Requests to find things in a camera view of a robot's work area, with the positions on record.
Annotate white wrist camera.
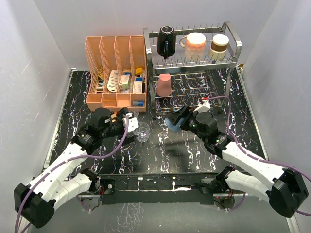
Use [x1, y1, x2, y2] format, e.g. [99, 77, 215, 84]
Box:
[193, 98, 211, 113]
[122, 117, 139, 133]

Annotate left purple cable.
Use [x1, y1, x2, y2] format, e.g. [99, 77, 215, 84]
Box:
[14, 114, 129, 231]

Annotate pink plastic tumbler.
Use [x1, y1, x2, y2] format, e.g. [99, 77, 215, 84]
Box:
[156, 73, 172, 97]

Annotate brown and cream cup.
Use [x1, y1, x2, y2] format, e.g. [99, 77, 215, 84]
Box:
[208, 34, 229, 61]

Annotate black ceramic mug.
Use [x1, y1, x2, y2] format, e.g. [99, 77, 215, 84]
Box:
[157, 25, 176, 59]

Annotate yellow eraser block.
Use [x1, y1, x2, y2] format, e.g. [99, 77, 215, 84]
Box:
[135, 68, 143, 76]

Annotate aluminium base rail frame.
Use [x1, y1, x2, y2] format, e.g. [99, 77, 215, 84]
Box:
[18, 176, 301, 233]

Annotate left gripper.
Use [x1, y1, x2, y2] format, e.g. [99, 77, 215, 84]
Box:
[101, 109, 138, 144]

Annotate steel two-tier dish rack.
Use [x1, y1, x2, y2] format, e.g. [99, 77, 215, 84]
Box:
[143, 21, 242, 117]

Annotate white barcode card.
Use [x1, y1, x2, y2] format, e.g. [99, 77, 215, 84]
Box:
[107, 70, 119, 93]

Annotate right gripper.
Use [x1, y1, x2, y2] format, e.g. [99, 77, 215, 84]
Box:
[167, 105, 207, 143]

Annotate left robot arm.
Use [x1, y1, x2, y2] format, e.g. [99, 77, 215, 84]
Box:
[14, 107, 138, 233]

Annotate green and white box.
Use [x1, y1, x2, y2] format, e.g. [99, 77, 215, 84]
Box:
[119, 74, 131, 90]

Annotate peach plastic desk organizer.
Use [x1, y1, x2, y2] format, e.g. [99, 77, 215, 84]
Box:
[85, 35, 148, 112]

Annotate small orange ceramic mug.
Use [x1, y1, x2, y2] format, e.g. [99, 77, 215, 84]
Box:
[111, 114, 117, 122]

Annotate clear faceted glass cup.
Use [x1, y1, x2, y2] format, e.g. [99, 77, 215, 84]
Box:
[129, 106, 139, 119]

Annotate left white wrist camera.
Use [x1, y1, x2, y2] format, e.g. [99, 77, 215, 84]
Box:
[122, 117, 139, 133]

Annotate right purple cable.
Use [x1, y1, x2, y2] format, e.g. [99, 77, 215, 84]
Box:
[206, 95, 311, 216]

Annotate white red-print box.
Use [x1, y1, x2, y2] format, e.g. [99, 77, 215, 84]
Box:
[132, 81, 143, 94]

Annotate grey blue cylinder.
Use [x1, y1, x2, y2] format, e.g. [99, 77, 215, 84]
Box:
[132, 100, 144, 107]

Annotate purple cable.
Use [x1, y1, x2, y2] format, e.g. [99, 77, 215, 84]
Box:
[206, 95, 311, 216]
[14, 114, 129, 231]

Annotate blue plastic tumbler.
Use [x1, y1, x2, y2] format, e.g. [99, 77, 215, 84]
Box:
[165, 118, 181, 132]

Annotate pink textured mug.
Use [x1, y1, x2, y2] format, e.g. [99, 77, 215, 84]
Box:
[179, 32, 207, 61]

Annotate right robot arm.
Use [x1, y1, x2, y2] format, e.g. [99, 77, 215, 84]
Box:
[165, 105, 309, 218]

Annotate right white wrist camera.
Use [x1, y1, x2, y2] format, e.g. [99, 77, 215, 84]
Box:
[193, 98, 211, 113]

